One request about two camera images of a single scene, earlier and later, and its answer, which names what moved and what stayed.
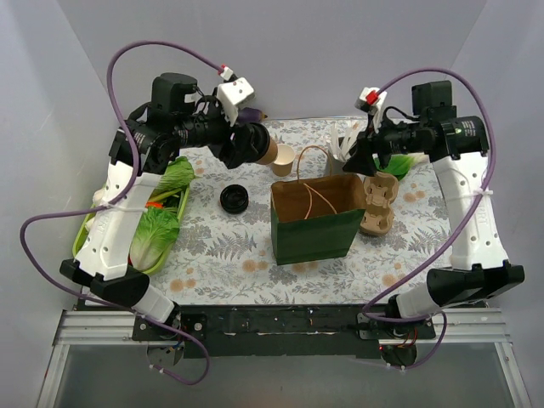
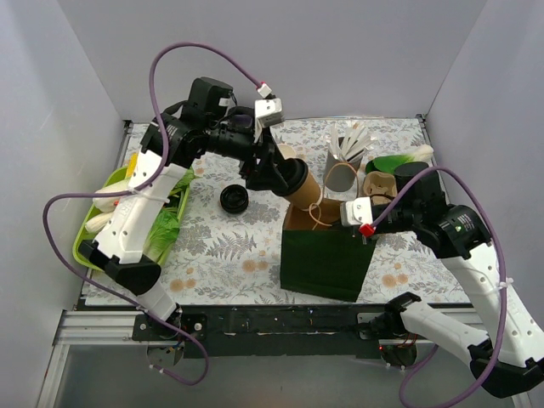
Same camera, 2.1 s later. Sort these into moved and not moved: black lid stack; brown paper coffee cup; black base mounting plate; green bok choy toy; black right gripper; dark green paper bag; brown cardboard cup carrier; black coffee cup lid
Moved: black coffee cup lid; dark green paper bag; black right gripper; brown paper coffee cup
Not moved: black base mounting plate; green bok choy toy; black lid stack; brown cardboard cup carrier
